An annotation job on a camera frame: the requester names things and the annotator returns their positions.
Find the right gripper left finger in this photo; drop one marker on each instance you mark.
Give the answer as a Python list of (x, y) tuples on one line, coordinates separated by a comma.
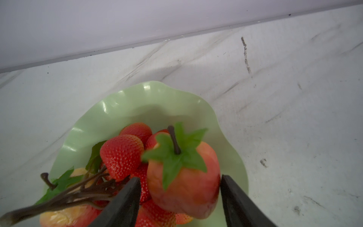
[(122, 211)]

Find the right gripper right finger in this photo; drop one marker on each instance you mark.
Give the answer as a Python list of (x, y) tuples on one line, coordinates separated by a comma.
[(239, 209)]

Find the red fake apple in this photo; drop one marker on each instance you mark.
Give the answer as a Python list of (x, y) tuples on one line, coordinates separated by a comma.
[(183, 174), (75, 209)]

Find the red strawberry bunch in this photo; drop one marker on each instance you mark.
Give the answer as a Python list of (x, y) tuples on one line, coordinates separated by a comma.
[(120, 160)]

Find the green scalloped fruit bowl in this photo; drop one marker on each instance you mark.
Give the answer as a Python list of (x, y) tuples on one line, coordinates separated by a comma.
[(157, 105)]

